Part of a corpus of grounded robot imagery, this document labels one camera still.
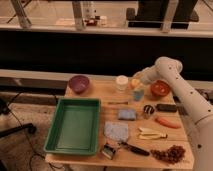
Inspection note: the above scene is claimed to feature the black rectangular block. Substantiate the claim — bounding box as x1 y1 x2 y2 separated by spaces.
156 104 177 112

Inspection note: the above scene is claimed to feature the white lidded jar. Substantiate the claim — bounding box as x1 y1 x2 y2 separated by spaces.
115 75 129 91

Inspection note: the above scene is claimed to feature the thin dark stick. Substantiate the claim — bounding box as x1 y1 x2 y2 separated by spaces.
107 101 129 105

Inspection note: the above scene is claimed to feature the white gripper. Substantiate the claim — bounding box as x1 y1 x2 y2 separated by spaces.
138 67 158 85

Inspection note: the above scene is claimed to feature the black floor cable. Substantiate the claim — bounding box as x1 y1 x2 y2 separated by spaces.
4 92 64 171

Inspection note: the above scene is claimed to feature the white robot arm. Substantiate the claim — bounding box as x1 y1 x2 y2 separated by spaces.
140 57 213 171

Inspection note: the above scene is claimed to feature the clear blue plastic cup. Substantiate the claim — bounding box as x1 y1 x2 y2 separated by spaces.
133 86 144 101

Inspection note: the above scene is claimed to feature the purple bowl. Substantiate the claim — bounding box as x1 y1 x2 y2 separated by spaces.
68 75 90 94

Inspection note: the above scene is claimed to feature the yellow banana peel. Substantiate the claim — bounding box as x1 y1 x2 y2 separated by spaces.
139 127 168 140

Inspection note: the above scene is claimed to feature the green plastic tray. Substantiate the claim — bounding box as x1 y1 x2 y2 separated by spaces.
44 98 101 156

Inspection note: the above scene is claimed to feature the blue grey cloth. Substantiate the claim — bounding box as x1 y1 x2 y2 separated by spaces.
104 122 129 141

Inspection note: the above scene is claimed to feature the brown dried fruit pile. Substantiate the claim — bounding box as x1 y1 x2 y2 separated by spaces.
151 145 185 164

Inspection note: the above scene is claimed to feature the orange bowl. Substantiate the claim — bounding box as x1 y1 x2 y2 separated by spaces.
150 80 171 97

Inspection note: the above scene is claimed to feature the black chair base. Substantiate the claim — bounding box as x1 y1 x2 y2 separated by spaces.
0 98 37 138

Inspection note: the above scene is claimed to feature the orange carrot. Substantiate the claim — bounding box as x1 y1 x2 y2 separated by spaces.
155 117 181 129

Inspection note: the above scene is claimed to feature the yellow apple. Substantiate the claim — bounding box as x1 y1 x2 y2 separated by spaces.
130 79 140 89

